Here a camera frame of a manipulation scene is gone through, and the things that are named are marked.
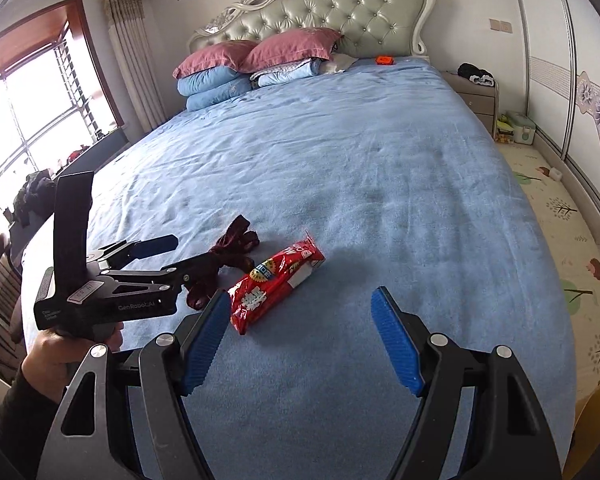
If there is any printed play mat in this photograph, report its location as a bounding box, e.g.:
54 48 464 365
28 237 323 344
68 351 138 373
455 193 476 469
497 142 600 391

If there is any green storage box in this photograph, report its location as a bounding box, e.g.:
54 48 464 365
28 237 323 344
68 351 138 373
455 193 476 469
502 111 537 145

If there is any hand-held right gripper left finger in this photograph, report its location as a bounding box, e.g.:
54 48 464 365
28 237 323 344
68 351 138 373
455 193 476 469
37 289 231 480

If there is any pile of dark clothes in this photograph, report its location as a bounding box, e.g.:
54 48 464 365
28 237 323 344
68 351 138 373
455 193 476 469
12 170 56 226

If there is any blue folded quilt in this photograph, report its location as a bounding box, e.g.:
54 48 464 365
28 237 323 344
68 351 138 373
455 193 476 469
250 57 333 90
176 64 253 112

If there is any dark red cloth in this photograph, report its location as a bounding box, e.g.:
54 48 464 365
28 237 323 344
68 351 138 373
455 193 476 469
182 214 261 313

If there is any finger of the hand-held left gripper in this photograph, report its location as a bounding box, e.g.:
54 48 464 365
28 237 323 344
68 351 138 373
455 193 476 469
102 252 223 297
87 234 179 273

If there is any black and white cloth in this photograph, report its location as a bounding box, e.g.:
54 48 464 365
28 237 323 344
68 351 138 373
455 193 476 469
457 62 496 87

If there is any pink pillow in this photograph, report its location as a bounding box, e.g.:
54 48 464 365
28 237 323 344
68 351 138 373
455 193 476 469
174 40 258 79
240 28 342 73

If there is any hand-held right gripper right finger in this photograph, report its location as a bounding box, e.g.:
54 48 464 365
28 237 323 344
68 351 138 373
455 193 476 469
370 286 563 480

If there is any person's left hand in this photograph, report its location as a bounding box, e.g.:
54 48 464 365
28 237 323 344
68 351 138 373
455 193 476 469
21 320 126 403

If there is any brown chair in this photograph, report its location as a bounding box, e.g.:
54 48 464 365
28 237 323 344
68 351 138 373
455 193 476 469
0 232 28 346

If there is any dark window bench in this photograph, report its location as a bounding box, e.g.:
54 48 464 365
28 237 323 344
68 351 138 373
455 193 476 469
55 127 131 176

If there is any grey nightstand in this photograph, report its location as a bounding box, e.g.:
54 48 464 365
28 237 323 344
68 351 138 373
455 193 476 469
442 71 501 141

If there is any red snack packet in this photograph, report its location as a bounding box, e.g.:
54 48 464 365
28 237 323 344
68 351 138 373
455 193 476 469
227 230 326 335

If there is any yellow round bin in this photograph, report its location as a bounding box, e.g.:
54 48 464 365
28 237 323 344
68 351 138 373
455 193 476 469
562 377 600 480

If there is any beige curtain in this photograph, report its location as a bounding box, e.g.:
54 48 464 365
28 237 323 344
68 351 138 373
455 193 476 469
99 0 168 133

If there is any white sliding wardrobe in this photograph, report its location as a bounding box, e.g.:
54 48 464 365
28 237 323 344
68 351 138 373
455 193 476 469
507 0 600 221

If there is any bed with blue sheet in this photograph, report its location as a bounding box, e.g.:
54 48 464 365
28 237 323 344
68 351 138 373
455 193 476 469
20 52 578 480

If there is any white crumpled cloth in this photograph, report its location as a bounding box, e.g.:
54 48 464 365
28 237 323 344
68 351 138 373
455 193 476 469
322 52 360 75

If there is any person's left forearm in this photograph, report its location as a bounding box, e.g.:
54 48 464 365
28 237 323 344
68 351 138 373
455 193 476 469
0 367 71 480

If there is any brown framed window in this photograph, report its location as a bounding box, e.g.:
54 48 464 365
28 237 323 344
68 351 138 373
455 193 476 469
0 0 126 201

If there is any green tufted headboard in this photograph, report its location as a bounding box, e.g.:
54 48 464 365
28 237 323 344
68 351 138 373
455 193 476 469
187 0 437 61

